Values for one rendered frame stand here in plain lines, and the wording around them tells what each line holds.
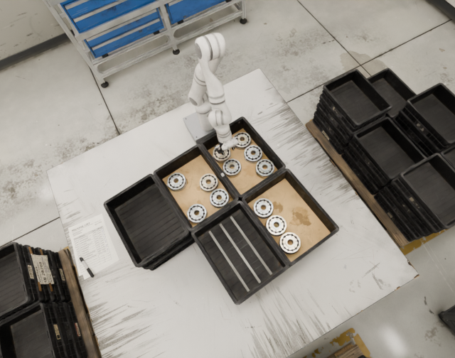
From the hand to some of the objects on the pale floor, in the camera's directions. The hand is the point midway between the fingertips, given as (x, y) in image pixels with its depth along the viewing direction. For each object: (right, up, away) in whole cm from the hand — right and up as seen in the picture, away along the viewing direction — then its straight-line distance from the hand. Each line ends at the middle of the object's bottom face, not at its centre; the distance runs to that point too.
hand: (227, 150), depth 163 cm
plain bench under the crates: (-5, -64, +70) cm, 95 cm away
